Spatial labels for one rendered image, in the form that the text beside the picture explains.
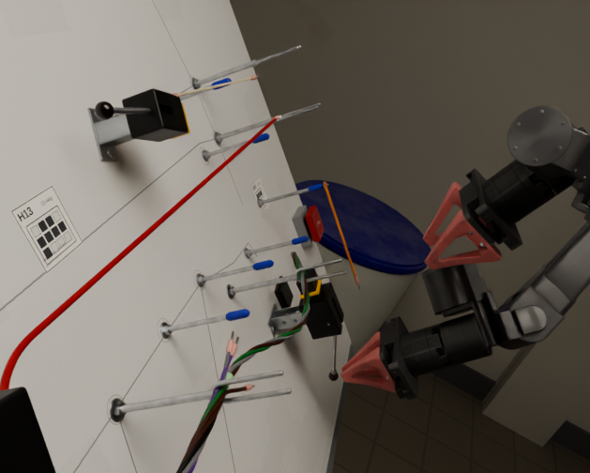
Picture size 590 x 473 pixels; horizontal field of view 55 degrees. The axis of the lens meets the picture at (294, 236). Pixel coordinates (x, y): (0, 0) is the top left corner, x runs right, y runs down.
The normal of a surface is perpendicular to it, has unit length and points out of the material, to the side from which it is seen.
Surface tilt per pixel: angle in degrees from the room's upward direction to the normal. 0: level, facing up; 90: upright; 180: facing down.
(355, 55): 90
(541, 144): 78
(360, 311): 94
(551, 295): 45
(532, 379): 90
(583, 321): 90
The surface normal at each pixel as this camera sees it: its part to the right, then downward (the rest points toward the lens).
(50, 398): 0.92, -0.23
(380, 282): 0.22, 0.60
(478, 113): -0.31, 0.34
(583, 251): 0.00, -0.36
